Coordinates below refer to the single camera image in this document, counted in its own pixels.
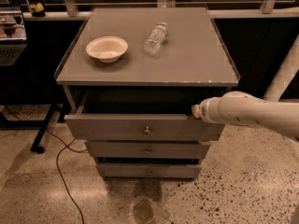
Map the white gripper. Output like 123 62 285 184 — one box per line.
192 97 223 123

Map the grey top drawer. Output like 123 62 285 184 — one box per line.
65 95 224 141

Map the grey drawer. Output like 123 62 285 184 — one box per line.
65 95 224 141
85 141 210 159
96 163 201 179

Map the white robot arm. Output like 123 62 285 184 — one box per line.
192 43 299 224

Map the grey drawer cabinet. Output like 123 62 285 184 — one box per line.
55 7 239 165

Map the grey middle drawer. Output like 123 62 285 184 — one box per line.
85 141 210 159

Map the grey bottom drawer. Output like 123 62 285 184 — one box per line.
96 163 201 179

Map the open laptop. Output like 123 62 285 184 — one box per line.
0 6 28 66

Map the clear plastic water bottle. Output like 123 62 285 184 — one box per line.
143 22 168 55

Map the white paper bowl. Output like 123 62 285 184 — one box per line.
86 36 128 63

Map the round floor drain cover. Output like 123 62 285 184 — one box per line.
133 199 156 224

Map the small yellow black object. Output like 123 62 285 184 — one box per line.
27 2 45 17

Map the black floor cable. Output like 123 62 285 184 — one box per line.
2 105 89 224

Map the black desk frame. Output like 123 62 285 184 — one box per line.
0 104 65 154

